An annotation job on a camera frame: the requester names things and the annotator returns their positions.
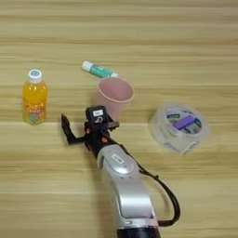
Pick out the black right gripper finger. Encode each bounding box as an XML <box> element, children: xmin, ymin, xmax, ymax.
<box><xmin>60</xmin><ymin>113</ymin><xmax>86</xmax><ymax>146</ymax></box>
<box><xmin>106</xmin><ymin>120</ymin><xmax>121</xmax><ymax>131</ymax></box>

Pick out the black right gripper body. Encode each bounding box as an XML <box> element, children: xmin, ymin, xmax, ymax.
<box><xmin>83</xmin><ymin>120</ymin><xmax>116</xmax><ymax>160</ymax></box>

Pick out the pink plastic cup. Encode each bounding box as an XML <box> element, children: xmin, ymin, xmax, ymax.
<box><xmin>95</xmin><ymin>76</ymin><xmax>136</xmax><ymax>121</ymax></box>

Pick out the orange juice bottle white cap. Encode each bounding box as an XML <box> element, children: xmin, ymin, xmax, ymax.
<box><xmin>21</xmin><ymin>69</ymin><xmax>49</xmax><ymax>126</ymax></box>

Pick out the small black box white label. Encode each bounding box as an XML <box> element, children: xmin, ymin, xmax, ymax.
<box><xmin>85</xmin><ymin>105</ymin><xmax>111</xmax><ymax>126</ymax></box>

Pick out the teal white glue stick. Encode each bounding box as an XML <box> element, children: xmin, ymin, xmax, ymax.
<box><xmin>81</xmin><ymin>60</ymin><xmax>119</xmax><ymax>79</ymax></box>

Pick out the small purple block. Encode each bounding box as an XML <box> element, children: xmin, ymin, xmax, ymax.
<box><xmin>171</xmin><ymin>114</ymin><xmax>197</xmax><ymax>131</ymax></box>

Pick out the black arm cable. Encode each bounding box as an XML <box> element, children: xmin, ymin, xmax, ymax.
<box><xmin>118</xmin><ymin>143</ymin><xmax>181</xmax><ymax>228</ymax></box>

